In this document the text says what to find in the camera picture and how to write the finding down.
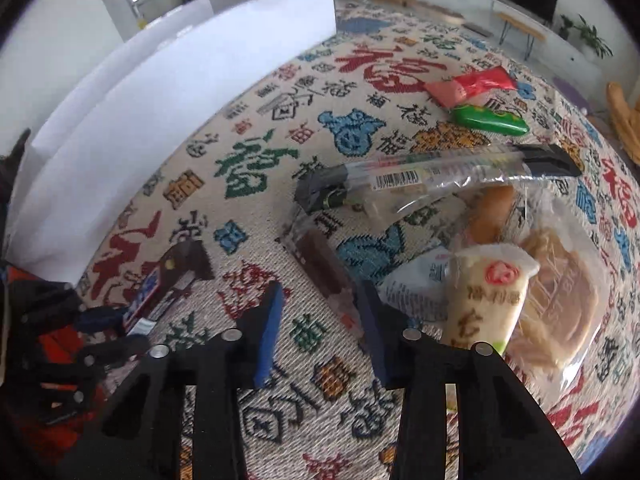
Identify orange lounge chair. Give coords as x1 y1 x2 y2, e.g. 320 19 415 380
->
605 81 640 165

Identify brown sausage stick packet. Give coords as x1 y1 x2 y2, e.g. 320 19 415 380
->
281 209 366 349

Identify purple round mat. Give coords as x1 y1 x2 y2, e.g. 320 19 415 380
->
552 77 590 115

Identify long black clear packet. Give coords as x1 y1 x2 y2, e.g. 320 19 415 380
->
294 144 582 214

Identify large potted green plant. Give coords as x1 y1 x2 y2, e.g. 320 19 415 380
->
575 14 614 58

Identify green snack packet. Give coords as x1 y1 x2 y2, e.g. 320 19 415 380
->
449 104 529 136

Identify white storage box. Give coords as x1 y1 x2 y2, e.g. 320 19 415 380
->
2 0 336 284

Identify small wooden bench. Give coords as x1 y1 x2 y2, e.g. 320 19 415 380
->
495 12 547 61

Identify patterned woven table cloth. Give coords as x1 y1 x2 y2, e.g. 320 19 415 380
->
74 0 640 480

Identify red snack packet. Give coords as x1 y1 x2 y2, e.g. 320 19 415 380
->
423 66 516 108

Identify snickers chocolate bar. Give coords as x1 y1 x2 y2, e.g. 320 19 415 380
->
122 240 215 336

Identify yellow packaged cake snack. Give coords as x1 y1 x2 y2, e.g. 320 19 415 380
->
378 243 540 354

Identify small potted plant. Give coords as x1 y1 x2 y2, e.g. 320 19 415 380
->
558 14 574 40

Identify bagged toast bread loaf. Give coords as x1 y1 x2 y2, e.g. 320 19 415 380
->
454 185 610 408

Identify white tv cabinet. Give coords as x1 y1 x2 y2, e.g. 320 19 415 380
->
420 0 604 100

